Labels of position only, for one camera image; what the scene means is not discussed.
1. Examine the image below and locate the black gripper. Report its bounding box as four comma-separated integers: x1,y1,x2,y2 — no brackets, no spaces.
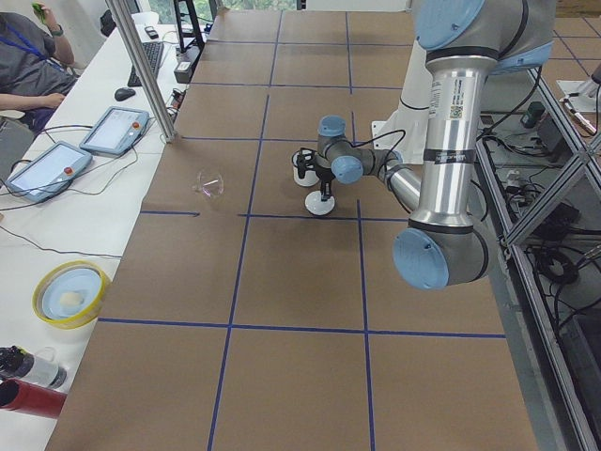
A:
314,163,334,202

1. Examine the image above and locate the white mug lid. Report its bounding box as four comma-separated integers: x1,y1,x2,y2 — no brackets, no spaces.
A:
304,191,335,216

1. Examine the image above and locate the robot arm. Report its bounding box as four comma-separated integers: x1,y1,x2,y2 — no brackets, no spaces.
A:
297,1,556,289

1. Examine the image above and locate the white enamel mug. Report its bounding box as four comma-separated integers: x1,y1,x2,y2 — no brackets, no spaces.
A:
292,151,319,187

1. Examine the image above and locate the black computer box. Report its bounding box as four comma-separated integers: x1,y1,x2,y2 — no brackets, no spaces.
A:
174,46,201,84

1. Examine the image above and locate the far teach pendant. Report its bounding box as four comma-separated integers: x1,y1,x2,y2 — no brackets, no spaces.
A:
79,106,150,156

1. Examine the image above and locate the teach pendant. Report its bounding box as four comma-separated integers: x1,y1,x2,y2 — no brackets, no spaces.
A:
6,141,92,202
79,106,150,156

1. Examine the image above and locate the black keyboard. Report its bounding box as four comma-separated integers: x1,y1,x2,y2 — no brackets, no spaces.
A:
127,40,165,88

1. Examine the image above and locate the black computer mouse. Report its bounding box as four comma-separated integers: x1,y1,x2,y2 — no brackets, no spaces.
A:
114,87,136,101

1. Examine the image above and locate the yellow tape roll with bowl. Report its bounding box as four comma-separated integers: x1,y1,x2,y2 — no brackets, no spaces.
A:
32,260,111,330

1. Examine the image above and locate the near teach pendant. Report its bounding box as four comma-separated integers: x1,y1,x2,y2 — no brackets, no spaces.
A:
6,141,92,202

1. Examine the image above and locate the seated person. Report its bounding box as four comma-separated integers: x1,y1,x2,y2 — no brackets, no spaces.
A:
1,3,76,133

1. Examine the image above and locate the clear water bottle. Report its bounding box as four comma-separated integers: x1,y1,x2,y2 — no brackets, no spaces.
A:
1,346,67,389

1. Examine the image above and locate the red bottle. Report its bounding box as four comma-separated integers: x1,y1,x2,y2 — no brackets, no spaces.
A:
1,380,67,419

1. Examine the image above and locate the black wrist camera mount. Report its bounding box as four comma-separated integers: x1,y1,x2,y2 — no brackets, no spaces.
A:
298,148,315,172

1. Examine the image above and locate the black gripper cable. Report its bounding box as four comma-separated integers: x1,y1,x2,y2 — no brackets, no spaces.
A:
349,129,408,151

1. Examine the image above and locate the aluminium frame post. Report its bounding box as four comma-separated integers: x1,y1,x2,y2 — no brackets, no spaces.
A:
107,0,177,143

